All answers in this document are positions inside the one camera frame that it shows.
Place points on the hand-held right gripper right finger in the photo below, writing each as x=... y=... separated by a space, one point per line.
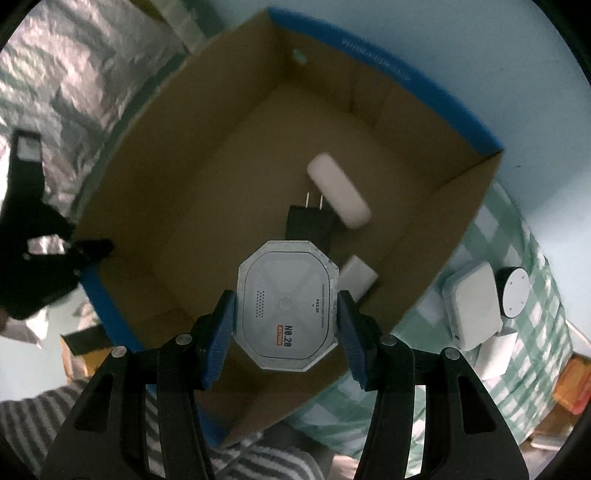
x=355 y=341

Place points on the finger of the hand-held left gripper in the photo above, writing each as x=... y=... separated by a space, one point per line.
x=92 y=251
x=27 y=175

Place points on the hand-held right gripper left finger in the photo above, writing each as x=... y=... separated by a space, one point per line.
x=219 y=341

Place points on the white plug charger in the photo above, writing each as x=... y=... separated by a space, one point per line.
x=358 y=277

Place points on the white octagonal adapter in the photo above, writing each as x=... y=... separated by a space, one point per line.
x=286 y=295

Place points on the blue cardboard box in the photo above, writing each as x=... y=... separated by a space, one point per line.
x=184 y=184

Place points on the black plug charger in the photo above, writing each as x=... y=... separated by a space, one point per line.
x=309 y=226

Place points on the white oblong case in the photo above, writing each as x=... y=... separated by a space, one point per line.
x=337 y=189

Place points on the brown cardboard piece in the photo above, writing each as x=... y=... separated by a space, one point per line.
x=81 y=346

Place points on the silver crinkled foil blanket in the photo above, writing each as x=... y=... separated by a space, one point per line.
x=69 y=69

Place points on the grey striped cloth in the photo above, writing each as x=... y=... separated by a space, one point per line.
x=27 y=415

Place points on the white rounded power bank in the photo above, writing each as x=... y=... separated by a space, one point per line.
x=475 y=304

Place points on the white cube charger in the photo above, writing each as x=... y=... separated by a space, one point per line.
x=496 y=351

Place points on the round white-faced disc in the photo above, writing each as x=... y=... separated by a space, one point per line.
x=515 y=290

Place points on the green checked cloth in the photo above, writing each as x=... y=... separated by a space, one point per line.
x=531 y=401

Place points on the orange drink bottle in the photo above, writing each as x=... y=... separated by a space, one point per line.
x=572 y=387

